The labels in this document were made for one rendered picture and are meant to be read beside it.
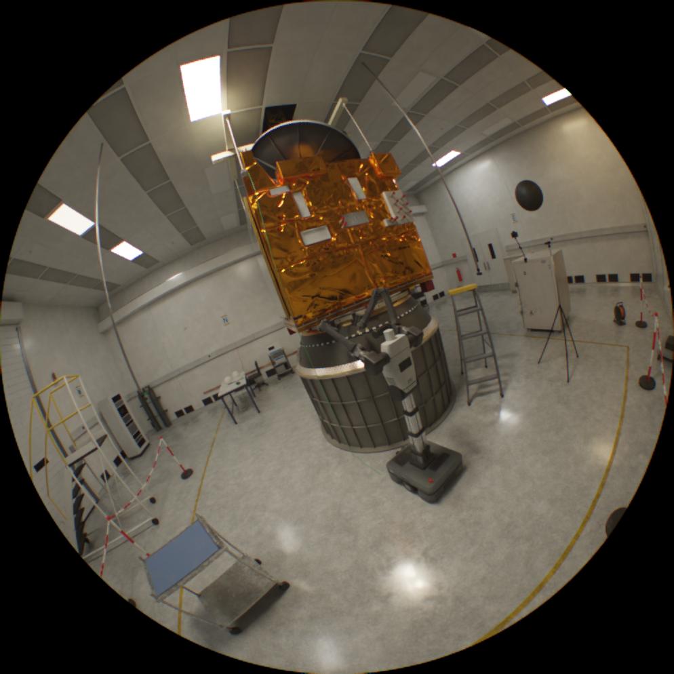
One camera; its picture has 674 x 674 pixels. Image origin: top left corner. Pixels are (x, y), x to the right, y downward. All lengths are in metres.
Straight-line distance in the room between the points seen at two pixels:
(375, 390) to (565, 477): 2.26
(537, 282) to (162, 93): 6.51
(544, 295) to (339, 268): 3.92
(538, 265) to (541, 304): 0.77
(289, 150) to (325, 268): 1.93
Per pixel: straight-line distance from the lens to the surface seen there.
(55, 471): 6.79
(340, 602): 2.18
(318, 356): 2.70
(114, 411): 7.72
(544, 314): 5.06
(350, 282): 2.48
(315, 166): 2.89
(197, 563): 1.83
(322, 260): 2.46
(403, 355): 1.65
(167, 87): 3.67
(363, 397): 2.59
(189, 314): 8.18
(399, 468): 2.37
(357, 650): 2.11
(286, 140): 3.52
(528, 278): 4.95
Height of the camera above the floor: 2.02
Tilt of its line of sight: 11 degrees down
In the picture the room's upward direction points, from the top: 21 degrees counter-clockwise
